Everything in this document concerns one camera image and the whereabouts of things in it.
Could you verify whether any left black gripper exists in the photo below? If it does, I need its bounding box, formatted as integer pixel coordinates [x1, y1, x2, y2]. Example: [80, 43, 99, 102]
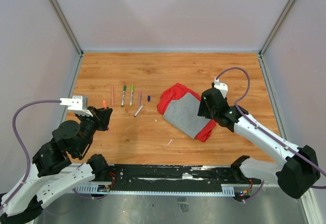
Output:
[75, 105, 113, 156]

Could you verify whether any pink pen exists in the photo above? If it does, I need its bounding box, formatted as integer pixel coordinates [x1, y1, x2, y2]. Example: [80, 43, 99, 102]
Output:
[111, 85, 114, 106]

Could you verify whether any orange white pen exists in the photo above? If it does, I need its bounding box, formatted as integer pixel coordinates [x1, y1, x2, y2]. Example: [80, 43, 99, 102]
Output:
[121, 91, 126, 107]

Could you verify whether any white marker green end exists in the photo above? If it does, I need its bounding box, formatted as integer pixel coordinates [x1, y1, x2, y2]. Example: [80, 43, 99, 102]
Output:
[129, 90, 134, 107]

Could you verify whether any purple pen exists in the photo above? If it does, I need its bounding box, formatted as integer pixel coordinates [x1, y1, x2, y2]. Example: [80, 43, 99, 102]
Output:
[138, 88, 142, 106]

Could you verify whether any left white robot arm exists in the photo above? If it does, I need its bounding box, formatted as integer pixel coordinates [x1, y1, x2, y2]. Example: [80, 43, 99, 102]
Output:
[1, 106, 113, 223]

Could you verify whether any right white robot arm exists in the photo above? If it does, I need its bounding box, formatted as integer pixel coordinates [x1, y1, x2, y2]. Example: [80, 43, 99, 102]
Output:
[198, 88, 320, 199]

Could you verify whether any red and grey cloth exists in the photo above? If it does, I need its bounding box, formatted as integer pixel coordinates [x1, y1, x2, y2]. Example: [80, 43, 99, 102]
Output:
[157, 83, 216, 142]

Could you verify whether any white marker blue end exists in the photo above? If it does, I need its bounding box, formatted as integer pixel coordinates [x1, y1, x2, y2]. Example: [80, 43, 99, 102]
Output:
[134, 104, 144, 117]

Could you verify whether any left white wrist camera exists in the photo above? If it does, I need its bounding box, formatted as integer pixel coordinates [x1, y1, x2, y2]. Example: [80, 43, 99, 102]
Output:
[60, 95, 93, 117]

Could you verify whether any white slotted cable duct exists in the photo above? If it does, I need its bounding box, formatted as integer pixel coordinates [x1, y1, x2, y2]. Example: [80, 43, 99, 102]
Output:
[73, 183, 236, 197]

